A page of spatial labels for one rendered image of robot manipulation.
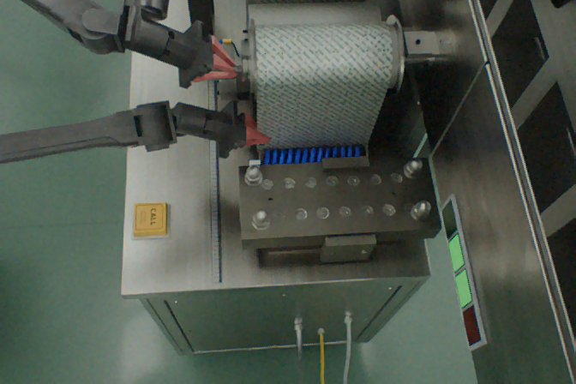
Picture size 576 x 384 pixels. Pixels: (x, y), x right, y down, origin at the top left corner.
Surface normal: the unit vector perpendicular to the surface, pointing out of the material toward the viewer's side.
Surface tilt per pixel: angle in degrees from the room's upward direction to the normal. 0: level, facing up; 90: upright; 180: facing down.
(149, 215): 0
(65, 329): 0
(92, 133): 35
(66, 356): 0
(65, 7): 18
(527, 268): 90
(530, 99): 90
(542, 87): 90
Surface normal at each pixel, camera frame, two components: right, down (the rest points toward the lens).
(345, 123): 0.07, 0.90
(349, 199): 0.05, -0.44
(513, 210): -1.00, 0.04
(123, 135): 0.50, -0.05
